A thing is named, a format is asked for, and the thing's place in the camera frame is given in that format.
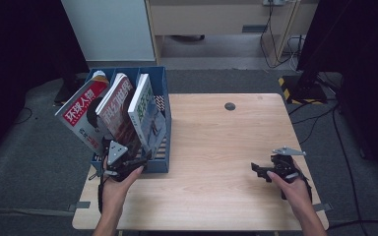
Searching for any dark blue lava cover magazine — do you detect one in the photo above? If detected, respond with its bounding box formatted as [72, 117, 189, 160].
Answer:
[94, 72, 126, 112]

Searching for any blue plastic file rack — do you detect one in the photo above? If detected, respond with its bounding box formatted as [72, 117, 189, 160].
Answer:
[87, 66, 172, 175]

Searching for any black cable under desk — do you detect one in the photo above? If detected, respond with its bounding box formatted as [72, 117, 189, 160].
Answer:
[259, 1, 301, 70]

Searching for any left hand-held gripper cable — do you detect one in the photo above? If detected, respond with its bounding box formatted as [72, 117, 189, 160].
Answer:
[88, 156, 112, 214]

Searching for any red orange cover magazine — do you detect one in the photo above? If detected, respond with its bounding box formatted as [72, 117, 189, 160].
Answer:
[97, 74, 143, 157]

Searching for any person's right hand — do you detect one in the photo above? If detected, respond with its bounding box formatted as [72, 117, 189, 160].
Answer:
[266, 170, 313, 214]

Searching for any black curtain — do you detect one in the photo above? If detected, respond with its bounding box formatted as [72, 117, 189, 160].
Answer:
[0, 0, 91, 165]
[296, 0, 378, 180]

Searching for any light wooden desk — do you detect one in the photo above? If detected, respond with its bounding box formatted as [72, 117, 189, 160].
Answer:
[144, 0, 320, 67]

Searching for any black stand base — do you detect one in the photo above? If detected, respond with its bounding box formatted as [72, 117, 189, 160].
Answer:
[53, 70, 90, 106]

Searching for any black stand with striped base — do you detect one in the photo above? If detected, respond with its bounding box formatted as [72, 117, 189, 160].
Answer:
[278, 48, 330, 106]

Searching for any person's left hand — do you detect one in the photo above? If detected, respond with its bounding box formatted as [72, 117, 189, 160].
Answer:
[101, 165, 145, 211]

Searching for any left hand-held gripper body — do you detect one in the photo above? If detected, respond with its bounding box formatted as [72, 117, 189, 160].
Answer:
[102, 140, 145, 183]

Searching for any red banner magazine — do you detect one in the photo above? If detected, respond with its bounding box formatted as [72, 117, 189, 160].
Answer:
[54, 70, 112, 157]

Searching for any white cabinet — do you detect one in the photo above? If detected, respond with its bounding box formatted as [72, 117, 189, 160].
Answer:
[60, 0, 157, 63]

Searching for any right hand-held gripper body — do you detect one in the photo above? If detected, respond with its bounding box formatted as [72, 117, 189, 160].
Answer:
[265, 146, 307, 185]

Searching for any black floor cable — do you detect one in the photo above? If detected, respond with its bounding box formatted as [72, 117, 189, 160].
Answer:
[13, 106, 33, 126]
[332, 106, 362, 227]
[328, 218, 378, 228]

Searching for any grey tape piece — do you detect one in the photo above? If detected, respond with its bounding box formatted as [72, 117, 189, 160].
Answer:
[313, 203, 333, 213]
[68, 201, 92, 211]

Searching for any white snow scene magazine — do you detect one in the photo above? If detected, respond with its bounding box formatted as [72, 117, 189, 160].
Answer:
[127, 73, 167, 160]

